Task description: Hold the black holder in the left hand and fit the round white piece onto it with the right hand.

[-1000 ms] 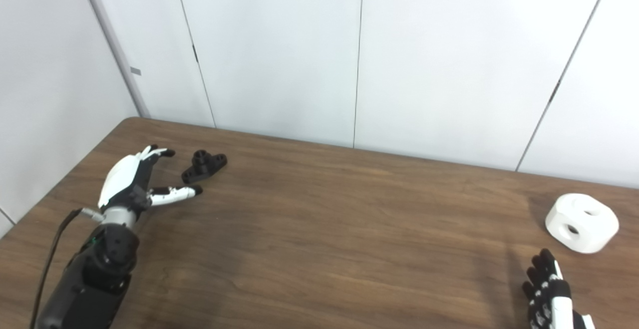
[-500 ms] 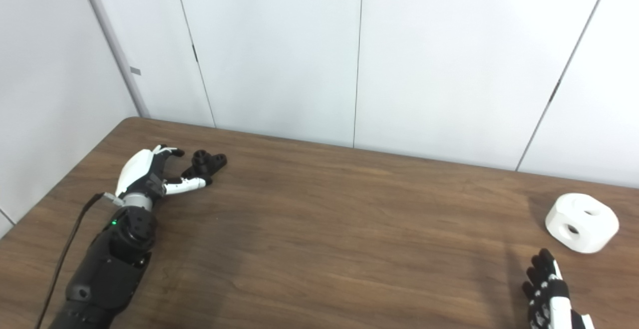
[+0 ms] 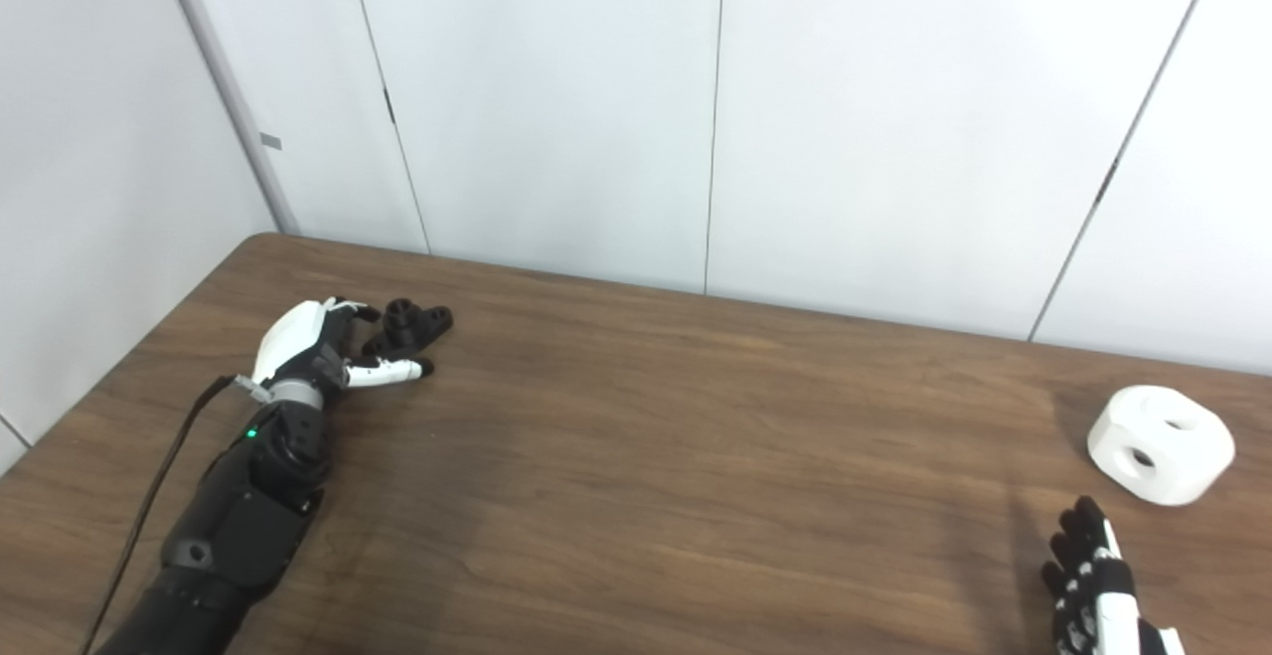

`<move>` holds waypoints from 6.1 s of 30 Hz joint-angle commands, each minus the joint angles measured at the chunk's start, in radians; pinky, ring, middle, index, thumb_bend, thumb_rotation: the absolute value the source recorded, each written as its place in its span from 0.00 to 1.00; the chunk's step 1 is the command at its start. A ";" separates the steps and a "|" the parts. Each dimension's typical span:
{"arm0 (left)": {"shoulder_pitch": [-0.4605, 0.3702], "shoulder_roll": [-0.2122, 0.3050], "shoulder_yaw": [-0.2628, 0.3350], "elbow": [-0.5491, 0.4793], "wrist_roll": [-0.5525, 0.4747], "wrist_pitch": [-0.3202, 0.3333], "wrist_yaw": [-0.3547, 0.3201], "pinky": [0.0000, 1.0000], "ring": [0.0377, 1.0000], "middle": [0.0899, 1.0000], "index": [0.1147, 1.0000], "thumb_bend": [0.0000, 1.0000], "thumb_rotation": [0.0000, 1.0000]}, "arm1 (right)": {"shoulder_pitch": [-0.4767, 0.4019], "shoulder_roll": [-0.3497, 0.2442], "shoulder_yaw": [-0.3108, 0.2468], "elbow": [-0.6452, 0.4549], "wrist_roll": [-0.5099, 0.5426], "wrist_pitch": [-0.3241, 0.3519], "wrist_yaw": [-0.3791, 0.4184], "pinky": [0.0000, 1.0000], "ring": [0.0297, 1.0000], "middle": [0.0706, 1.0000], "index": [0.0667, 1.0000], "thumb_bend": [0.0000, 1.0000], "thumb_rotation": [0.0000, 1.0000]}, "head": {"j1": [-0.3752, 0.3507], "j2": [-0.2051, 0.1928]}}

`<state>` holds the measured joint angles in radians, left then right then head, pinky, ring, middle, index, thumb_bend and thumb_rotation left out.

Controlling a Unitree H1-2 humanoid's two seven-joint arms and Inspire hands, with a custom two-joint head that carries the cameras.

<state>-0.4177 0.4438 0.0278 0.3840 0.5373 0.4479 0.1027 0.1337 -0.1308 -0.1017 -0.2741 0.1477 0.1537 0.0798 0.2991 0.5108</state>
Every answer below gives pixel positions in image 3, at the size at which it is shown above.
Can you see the black flanged holder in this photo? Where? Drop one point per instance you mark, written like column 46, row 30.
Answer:
column 409, row 325

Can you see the round white piece with holes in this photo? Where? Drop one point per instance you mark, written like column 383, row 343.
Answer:
column 1188, row 456

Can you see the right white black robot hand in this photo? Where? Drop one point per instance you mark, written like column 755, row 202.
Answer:
column 1103, row 605

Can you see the grey wall corner strip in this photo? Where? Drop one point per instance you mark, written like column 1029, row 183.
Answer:
column 224, row 88

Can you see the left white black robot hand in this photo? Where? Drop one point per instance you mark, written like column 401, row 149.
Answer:
column 293, row 342

